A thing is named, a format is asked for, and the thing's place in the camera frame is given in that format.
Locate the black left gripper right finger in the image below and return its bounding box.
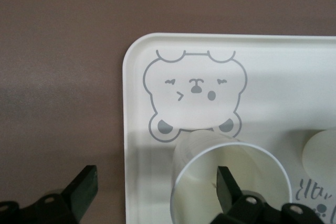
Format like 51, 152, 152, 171
209, 165, 329, 224

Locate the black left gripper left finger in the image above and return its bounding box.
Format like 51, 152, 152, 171
0, 165, 99, 224

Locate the white IKEA cup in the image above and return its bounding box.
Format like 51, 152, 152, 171
301, 129, 336, 180
170, 129, 292, 224

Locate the cream bear print tray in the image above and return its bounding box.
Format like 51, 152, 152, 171
122, 33, 336, 224

